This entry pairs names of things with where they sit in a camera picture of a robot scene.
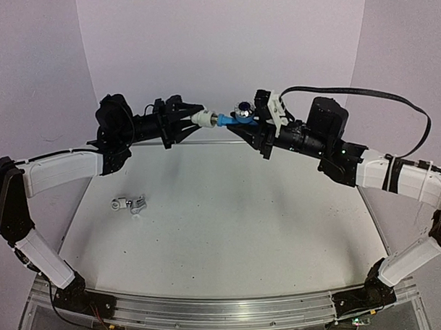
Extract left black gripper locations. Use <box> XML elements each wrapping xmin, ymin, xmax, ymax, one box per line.
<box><xmin>114</xmin><ymin>92</ymin><xmax>209</xmax><ymax>148</ymax></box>

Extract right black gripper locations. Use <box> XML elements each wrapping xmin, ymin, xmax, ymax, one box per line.
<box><xmin>223</xmin><ymin>104</ymin><xmax>329</xmax><ymax>163</ymax></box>

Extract blue water faucet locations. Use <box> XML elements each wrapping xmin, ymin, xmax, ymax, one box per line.
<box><xmin>211</xmin><ymin>101</ymin><xmax>258</xmax><ymax>127</ymax></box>

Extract small white pipe fitting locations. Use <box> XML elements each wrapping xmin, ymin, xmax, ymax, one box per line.
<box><xmin>190</xmin><ymin>110</ymin><xmax>215</xmax><ymax>129</ymax></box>

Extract chrome water faucet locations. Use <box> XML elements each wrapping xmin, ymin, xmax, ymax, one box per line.
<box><xmin>126</xmin><ymin>195</ymin><xmax>147</xmax><ymax>216</ymax></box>

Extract white pipe elbow fitting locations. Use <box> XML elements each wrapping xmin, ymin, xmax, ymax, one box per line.
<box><xmin>110</xmin><ymin>198</ymin><xmax>127</xmax><ymax>211</ymax></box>

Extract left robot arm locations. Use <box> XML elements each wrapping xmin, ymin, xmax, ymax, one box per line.
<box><xmin>0</xmin><ymin>94</ymin><xmax>217</xmax><ymax>313</ymax></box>

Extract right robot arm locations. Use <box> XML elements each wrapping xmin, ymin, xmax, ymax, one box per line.
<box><xmin>227</xmin><ymin>95</ymin><xmax>441</xmax><ymax>314</ymax></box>

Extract right circuit board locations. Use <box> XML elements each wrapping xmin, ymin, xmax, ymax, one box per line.
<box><xmin>350</xmin><ymin>310</ymin><xmax>378</xmax><ymax>328</ymax></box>

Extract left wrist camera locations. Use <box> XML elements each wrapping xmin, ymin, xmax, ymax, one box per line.
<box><xmin>152</xmin><ymin>98</ymin><xmax>166</xmax><ymax>115</ymax></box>

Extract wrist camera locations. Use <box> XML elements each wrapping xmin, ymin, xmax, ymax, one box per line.
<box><xmin>152</xmin><ymin>98</ymin><xmax>166</xmax><ymax>115</ymax></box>
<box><xmin>253</xmin><ymin>89</ymin><xmax>292</xmax><ymax>138</ymax></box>

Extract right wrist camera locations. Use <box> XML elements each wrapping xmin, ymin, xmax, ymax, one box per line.
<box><xmin>253</xmin><ymin>89</ymin><xmax>292</xmax><ymax>138</ymax></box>

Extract right camera black cable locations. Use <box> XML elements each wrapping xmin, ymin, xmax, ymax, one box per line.
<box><xmin>279</xmin><ymin>80</ymin><xmax>434</xmax><ymax>164</ymax></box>

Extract aluminium front rail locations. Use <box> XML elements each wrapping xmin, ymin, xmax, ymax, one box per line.
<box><xmin>30</xmin><ymin>278</ymin><xmax>427</xmax><ymax>330</ymax></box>

